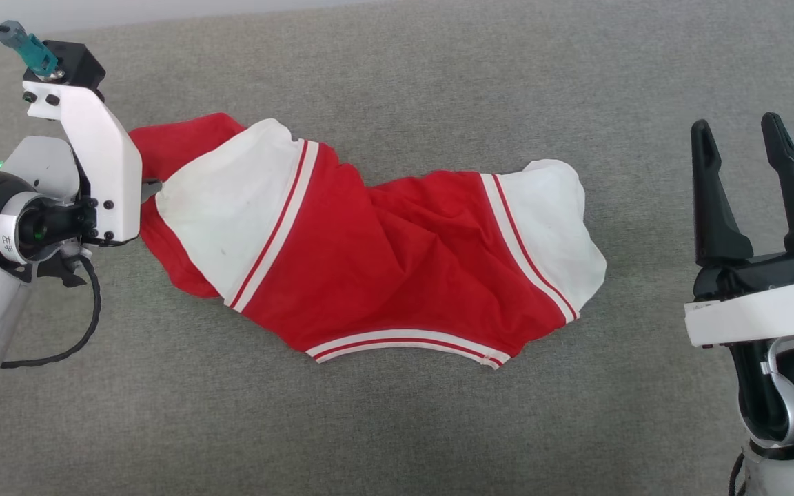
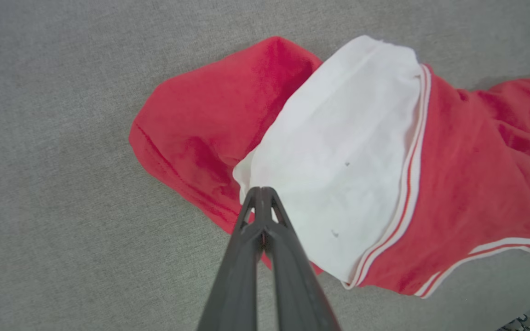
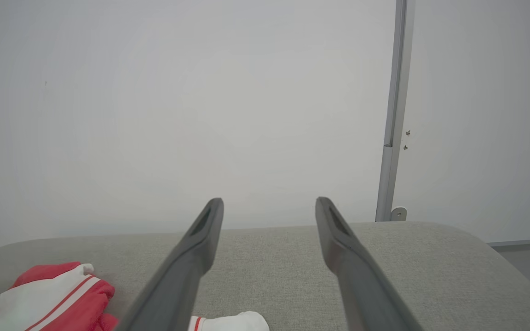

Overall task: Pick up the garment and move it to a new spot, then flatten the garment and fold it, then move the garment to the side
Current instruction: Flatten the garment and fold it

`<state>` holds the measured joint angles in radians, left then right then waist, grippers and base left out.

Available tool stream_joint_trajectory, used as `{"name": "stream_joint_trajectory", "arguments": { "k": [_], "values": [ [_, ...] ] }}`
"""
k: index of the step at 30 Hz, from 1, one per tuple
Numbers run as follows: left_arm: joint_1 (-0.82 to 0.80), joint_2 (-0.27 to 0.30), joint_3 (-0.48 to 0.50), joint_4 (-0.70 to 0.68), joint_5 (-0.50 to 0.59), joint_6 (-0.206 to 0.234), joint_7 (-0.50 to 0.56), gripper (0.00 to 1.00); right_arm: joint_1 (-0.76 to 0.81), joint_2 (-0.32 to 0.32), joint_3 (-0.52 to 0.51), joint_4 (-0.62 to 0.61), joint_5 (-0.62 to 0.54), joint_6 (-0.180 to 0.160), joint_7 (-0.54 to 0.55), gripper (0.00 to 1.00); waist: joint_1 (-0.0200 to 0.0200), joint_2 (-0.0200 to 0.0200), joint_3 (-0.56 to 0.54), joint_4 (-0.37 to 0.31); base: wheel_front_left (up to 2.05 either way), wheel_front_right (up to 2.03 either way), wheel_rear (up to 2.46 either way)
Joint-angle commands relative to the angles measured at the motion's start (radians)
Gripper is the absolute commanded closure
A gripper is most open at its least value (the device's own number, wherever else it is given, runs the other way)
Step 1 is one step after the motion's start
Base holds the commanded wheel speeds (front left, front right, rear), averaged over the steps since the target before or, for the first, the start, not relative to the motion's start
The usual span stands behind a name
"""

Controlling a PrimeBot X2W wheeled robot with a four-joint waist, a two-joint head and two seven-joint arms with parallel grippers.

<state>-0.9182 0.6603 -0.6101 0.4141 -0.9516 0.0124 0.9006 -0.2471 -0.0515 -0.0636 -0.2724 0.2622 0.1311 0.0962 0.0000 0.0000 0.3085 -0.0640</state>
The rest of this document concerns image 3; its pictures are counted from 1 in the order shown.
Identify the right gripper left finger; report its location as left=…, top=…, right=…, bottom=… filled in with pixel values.
left=115, top=198, right=225, bottom=331

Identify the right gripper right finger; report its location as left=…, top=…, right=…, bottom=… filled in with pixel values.
left=315, top=196, right=425, bottom=331

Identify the red and white garment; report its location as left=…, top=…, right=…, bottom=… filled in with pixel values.
left=0, top=262, right=270, bottom=331

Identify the grey metal wall post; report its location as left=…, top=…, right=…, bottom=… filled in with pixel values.
left=375, top=0, right=408, bottom=222

